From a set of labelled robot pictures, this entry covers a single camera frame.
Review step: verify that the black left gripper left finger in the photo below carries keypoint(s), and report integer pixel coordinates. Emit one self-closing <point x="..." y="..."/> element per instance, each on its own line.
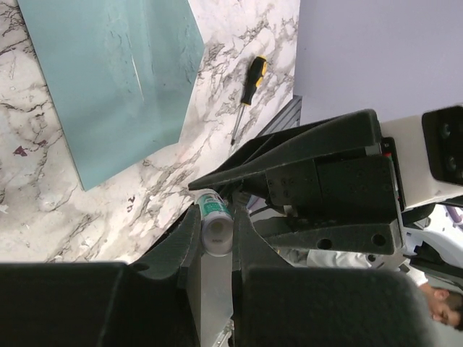
<point x="155" y="301"/>

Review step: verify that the yellow black screwdriver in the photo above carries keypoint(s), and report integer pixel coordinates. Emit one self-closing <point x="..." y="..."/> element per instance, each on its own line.
<point x="254" y="77"/>

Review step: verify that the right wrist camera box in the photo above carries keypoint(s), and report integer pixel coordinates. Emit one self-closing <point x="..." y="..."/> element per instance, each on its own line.
<point x="428" y="155"/>

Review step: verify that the green white glue stick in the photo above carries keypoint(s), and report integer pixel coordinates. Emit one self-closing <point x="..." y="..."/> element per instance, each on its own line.
<point x="216" y="223"/>

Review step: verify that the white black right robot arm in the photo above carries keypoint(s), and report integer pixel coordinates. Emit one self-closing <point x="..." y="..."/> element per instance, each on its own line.
<point x="424" y="245"/>

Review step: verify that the person's head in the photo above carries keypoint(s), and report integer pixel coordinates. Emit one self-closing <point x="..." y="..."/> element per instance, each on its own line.
<point x="445" y="306"/>

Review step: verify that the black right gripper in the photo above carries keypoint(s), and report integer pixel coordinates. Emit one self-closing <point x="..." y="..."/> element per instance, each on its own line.
<point x="321" y="170"/>

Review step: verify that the light blue envelope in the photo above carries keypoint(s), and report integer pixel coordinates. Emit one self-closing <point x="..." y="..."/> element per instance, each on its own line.
<point x="120" y="75"/>

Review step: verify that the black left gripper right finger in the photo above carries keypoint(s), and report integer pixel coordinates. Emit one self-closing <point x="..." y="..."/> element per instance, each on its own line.
<point x="276" y="304"/>

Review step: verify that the aluminium frame rail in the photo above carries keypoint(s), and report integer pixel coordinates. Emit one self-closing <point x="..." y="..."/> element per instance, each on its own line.
<point x="288" y="117"/>

